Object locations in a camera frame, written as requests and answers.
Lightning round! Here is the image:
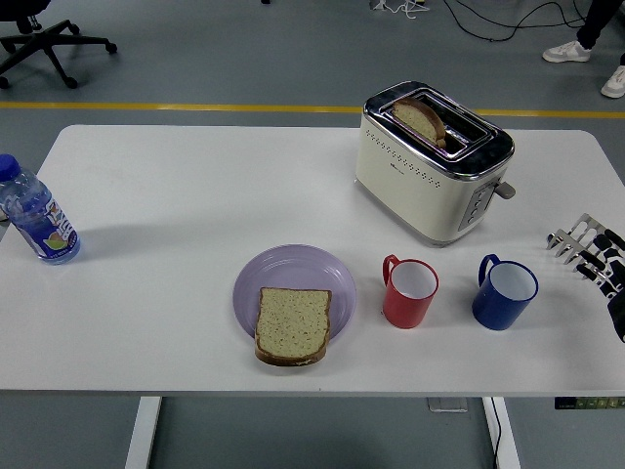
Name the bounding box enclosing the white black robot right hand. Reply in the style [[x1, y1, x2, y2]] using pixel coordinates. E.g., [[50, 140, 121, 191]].
[[574, 228, 625, 344]]

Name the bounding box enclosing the blue enamel cup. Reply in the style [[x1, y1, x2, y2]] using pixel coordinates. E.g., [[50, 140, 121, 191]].
[[471, 253, 540, 332]]

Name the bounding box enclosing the red plastic cup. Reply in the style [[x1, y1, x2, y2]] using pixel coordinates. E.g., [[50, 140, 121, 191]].
[[381, 253, 440, 330]]

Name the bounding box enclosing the rounded bread slice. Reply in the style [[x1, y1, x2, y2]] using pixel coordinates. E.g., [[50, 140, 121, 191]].
[[393, 97, 448, 149]]

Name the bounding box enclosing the square bread slice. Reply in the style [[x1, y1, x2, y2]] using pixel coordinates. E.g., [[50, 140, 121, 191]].
[[253, 286, 334, 367]]

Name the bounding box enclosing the silver metal toast rack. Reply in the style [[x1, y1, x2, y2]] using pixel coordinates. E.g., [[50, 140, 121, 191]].
[[545, 212, 625, 282]]

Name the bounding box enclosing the black table control panel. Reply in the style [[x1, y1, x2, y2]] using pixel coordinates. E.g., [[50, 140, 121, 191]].
[[554, 397, 618, 410]]

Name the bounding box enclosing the white table leg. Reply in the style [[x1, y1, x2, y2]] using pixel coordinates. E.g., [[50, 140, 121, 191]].
[[124, 396, 163, 469], [481, 396, 521, 469]]

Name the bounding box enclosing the cream chrome toaster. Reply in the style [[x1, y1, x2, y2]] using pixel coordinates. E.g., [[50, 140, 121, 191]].
[[354, 80, 518, 249]]

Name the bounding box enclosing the person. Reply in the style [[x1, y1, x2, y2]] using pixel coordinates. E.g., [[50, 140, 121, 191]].
[[542, 0, 625, 99]]

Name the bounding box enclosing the purple round plate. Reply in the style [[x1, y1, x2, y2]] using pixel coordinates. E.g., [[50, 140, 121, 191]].
[[231, 243, 357, 349]]

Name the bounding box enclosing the blue-capped drink bottle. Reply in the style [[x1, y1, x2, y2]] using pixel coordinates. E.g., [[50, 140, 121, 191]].
[[0, 153, 82, 266]]

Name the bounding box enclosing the black office chair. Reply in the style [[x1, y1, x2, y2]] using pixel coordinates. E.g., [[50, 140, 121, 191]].
[[0, 0, 118, 91]]

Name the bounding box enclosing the thin black cable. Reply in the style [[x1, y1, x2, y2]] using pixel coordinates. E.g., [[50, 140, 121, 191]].
[[489, 398, 504, 469]]

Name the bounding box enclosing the grey under-table bracket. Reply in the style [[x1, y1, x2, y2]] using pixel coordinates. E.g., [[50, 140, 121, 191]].
[[427, 398, 470, 414]]

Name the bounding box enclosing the black floor cable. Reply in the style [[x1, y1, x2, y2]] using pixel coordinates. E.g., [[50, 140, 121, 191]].
[[441, 0, 592, 43]]

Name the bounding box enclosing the white floor cable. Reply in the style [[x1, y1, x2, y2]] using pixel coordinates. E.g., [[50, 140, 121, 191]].
[[369, 0, 431, 23]]

